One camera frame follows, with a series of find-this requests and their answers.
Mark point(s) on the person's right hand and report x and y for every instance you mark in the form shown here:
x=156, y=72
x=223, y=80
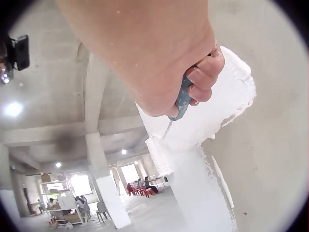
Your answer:
x=149, y=48

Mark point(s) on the person's right fingers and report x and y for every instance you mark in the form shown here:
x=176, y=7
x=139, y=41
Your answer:
x=205, y=70

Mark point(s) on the round ceiling lamp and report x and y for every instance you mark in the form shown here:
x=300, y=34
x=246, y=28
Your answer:
x=123, y=151
x=13, y=108
x=58, y=164

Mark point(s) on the bright window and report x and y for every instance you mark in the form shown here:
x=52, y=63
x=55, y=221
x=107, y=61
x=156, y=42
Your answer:
x=129, y=174
x=80, y=185

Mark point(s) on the concrete pillar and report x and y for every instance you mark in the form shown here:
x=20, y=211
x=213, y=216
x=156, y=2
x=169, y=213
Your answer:
x=102, y=159

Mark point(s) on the row of red chairs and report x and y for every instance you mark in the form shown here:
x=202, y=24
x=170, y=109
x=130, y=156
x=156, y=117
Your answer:
x=140, y=191

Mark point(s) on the grey chair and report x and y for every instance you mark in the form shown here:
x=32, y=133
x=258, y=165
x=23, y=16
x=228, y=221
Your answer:
x=102, y=211

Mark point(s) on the metal shelf with boxes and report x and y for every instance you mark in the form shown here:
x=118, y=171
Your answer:
x=62, y=200

